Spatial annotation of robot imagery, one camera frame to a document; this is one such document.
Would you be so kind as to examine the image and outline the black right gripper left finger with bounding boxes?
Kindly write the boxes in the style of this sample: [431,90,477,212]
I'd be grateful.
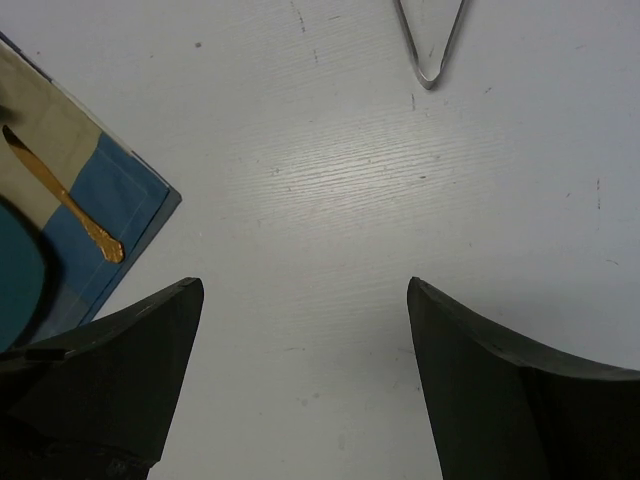
[1,278,204,479]

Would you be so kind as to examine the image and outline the gold butter knife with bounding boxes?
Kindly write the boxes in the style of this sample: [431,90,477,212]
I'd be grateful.
[2,125,125,264]

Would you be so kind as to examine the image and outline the blue and beige placemat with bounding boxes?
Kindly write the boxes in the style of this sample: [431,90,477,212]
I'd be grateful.
[1,39,181,343]

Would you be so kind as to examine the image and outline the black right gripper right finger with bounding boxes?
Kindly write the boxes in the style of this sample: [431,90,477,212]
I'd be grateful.
[407,278,639,479]

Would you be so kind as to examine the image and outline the teal square plate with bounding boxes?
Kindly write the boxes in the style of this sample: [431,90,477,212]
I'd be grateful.
[1,197,60,352]

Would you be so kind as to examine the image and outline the metal serving tongs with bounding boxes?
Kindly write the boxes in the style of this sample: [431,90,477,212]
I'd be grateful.
[393,0,470,91]

